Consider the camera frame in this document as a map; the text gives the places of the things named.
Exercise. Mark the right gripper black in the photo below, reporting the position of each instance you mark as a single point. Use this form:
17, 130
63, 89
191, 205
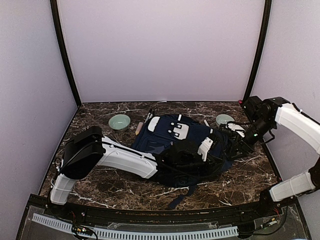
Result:
242, 145

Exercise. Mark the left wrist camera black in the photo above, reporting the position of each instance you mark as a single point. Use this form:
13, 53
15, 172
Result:
183, 147

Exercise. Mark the small circuit board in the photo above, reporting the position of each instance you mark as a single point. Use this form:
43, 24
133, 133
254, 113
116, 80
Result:
80, 230

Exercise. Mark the black capped marker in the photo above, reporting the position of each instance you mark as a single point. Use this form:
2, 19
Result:
148, 115

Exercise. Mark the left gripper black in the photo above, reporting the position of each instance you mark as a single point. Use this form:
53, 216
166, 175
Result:
212, 163

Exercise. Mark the grey slotted cable duct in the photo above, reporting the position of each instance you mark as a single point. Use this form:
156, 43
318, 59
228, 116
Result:
121, 231

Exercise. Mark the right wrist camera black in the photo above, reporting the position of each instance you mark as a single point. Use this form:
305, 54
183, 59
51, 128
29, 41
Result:
252, 105

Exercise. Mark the navy blue student backpack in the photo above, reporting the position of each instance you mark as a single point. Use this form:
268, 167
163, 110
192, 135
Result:
159, 132

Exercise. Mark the black frame post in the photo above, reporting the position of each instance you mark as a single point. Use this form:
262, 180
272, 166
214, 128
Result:
63, 52
259, 49

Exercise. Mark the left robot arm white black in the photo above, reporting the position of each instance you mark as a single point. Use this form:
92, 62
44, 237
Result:
91, 148

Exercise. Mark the left black frame post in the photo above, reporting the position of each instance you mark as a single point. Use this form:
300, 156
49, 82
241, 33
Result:
63, 52

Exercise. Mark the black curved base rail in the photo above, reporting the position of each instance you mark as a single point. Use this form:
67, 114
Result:
86, 214

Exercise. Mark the peach highlighter marker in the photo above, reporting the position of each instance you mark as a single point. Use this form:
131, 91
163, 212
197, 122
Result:
138, 128

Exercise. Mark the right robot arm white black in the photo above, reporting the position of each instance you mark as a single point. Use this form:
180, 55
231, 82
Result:
291, 141

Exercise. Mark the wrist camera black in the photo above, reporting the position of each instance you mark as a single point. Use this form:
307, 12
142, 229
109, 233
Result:
183, 147
252, 105

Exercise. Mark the right black frame post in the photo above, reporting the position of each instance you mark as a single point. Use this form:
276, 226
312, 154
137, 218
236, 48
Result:
259, 49

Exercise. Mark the pale green bowl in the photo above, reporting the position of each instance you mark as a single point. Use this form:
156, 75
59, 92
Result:
223, 119
119, 122

